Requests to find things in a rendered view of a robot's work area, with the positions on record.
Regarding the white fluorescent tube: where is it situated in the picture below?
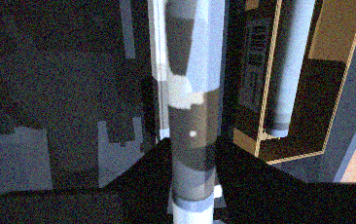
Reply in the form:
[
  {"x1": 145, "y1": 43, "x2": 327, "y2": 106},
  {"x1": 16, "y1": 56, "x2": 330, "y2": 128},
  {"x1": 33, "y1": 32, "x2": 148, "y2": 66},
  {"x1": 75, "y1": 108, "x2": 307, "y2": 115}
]
[{"x1": 265, "y1": 0, "x2": 315, "y2": 139}]

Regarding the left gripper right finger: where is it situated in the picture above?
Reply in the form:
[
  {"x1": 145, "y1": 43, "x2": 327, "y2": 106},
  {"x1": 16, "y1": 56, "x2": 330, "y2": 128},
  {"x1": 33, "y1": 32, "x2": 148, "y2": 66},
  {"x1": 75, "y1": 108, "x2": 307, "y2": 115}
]
[{"x1": 215, "y1": 135, "x2": 356, "y2": 224}]

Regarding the long narrow brown open cardboard box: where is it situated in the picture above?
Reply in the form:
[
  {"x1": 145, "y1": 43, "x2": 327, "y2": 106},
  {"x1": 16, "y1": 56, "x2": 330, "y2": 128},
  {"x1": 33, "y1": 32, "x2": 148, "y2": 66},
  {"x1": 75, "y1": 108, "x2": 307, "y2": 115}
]
[{"x1": 232, "y1": 0, "x2": 356, "y2": 165}]

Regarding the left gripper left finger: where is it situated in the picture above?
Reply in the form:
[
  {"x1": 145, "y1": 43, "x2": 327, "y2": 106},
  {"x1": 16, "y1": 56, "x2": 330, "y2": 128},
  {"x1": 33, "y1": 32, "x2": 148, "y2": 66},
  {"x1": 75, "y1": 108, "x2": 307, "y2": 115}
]
[{"x1": 0, "y1": 136, "x2": 172, "y2": 224}]

